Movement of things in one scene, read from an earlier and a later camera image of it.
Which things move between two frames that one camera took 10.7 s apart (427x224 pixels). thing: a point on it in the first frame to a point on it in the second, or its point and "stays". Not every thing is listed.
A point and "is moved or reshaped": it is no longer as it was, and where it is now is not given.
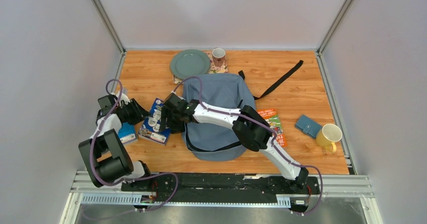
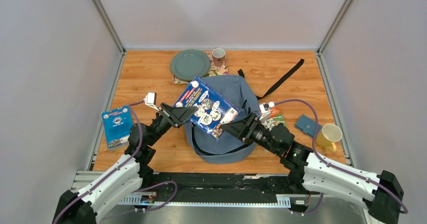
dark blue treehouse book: [150, 128] is moved or reshaped
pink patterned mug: [218, 55] stays
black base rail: [221, 187] stays
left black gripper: [140, 113] to [175, 116]
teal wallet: [308, 126] stays
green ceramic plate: [187, 63] stays
